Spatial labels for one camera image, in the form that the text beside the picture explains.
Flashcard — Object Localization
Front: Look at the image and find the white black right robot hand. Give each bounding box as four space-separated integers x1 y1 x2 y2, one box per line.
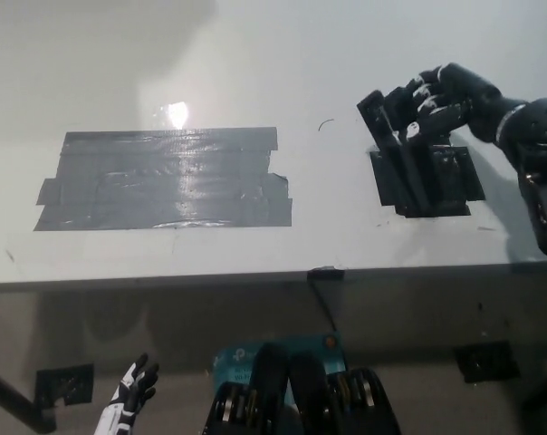
393 62 527 146

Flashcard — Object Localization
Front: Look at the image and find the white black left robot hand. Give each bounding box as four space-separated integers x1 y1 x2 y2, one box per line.
95 353 160 435

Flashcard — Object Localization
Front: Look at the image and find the black stapler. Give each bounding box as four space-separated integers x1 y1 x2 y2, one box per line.
356 88 438 215

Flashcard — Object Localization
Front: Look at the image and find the black tape patch on desk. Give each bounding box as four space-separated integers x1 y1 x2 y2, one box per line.
369 144 487 219

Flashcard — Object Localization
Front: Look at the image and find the black teal robot torso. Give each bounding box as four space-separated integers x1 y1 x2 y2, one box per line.
202 333 402 435

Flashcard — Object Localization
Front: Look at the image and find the black tape floor mark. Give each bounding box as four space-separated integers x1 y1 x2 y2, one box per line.
453 340 523 384
34 362 96 407

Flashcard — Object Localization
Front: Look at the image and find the black table leg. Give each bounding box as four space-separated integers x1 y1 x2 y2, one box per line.
521 362 547 435
0 362 58 434

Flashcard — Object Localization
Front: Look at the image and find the thin black cable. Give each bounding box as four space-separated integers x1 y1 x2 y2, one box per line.
309 275 341 335

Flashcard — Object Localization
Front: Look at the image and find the grey duct tape patch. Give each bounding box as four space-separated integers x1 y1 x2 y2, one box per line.
33 127 293 232

